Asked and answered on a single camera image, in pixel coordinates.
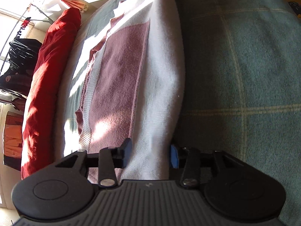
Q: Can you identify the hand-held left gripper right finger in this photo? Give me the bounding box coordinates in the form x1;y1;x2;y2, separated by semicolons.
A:
170;144;238;190

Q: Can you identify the metal clothes drying rack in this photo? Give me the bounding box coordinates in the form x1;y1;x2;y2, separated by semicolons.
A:
0;1;54;73

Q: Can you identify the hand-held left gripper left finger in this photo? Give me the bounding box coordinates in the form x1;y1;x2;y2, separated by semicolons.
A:
55;138;132;189

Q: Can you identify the green plaid bed blanket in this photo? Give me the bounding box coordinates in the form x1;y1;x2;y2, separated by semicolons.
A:
54;0;301;226

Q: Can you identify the orange garment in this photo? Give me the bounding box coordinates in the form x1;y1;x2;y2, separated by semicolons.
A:
3;125;24;157

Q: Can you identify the black hanging jacket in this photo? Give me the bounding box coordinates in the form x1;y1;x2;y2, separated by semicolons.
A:
0;68;33;97

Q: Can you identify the red duvet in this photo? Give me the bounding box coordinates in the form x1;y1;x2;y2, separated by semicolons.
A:
21;8;81;180

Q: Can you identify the black hanging garment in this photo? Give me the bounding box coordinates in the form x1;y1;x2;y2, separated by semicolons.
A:
8;38;43;72

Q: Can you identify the orange curtain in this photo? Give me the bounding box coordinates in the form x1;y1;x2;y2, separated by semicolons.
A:
59;0;89;13

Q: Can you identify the maroon hanging garment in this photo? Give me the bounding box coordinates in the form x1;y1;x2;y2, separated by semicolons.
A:
12;98;27;111

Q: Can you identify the pink and white sweater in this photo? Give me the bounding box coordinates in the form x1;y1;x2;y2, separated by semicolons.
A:
75;0;186;184

